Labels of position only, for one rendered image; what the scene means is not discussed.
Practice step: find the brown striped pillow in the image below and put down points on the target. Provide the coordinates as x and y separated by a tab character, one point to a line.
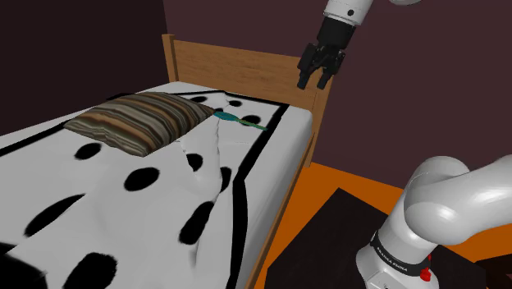
140	120

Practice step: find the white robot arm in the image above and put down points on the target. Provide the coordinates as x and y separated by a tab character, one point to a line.
436	208

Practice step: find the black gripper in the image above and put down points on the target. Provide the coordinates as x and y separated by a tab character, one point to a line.
334	34

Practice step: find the wooden bed with spotted cover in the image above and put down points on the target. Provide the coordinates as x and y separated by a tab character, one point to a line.
132	192

